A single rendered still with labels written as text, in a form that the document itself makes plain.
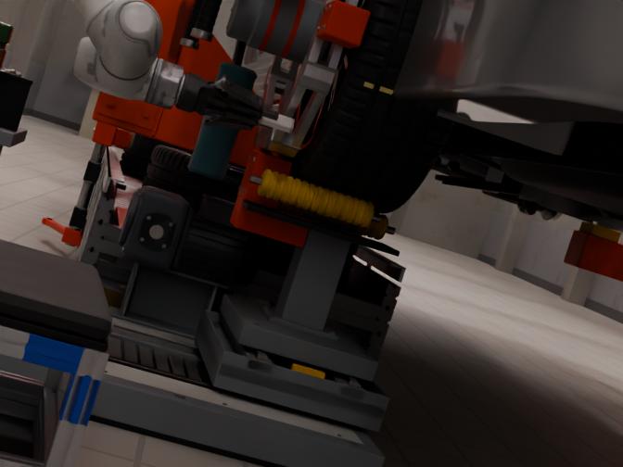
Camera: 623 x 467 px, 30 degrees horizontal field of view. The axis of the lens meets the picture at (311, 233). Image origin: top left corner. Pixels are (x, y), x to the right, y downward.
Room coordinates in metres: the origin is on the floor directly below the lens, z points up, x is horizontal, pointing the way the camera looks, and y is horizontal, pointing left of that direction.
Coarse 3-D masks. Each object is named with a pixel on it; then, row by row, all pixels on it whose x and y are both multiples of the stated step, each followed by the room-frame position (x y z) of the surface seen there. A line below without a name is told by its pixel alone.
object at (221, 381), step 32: (224, 320) 2.77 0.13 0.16; (224, 352) 2.31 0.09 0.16; (256, 352) 2.36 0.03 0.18; (224, 384) 2.32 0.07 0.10; (256, 384) 2.33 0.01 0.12; (288, 384) 2.34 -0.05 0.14; (320, 384) 2.35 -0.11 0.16; (352, 384) 2.38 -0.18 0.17; (320, 416) 2.40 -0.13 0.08; (352, 416) 2.37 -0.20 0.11
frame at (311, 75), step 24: (312, 48) 2.29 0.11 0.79; (336, 48) 2.30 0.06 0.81; (288, 72) 2.79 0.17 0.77; (312, 72) 2.29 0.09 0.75; (336, 72) 2.30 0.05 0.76; (264, 96) 2.75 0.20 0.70; (288, 96) 2.38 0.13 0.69; (312, 96) 2.36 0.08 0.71; (312, 120) 2.38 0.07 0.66; (264, 144) 2.51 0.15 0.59; (288, 144) 2.43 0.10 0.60
